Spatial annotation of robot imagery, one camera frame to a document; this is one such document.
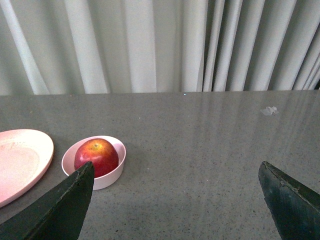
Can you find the pink plate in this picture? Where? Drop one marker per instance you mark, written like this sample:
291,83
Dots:
25,155

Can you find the pink bowl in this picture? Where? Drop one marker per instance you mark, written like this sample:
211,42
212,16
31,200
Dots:
67,162

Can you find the white curtain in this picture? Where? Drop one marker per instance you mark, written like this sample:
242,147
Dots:
52,47

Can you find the red apple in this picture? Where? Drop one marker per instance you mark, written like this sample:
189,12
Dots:
101,153

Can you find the crumpled clear plastic scrap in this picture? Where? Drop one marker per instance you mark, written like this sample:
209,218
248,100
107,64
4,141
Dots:
269,111

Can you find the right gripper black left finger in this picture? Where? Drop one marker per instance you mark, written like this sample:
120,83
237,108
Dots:
57,215

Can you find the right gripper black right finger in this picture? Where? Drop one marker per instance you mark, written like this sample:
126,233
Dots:
295,208

